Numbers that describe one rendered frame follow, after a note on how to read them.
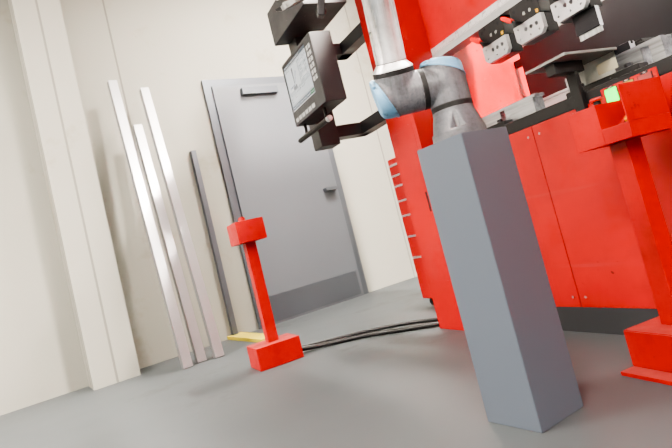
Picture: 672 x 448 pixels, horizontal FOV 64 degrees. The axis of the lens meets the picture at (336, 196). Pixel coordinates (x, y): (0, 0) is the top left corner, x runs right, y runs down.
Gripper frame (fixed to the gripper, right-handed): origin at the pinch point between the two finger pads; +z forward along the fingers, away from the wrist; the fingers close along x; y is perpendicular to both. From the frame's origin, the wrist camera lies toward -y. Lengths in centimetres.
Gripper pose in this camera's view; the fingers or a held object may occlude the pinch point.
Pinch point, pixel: (278, 7)
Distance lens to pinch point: 196.1
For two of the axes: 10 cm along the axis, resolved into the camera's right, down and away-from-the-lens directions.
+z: -8.9, 4.5, -0.7
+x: 1.1, 0.7, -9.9
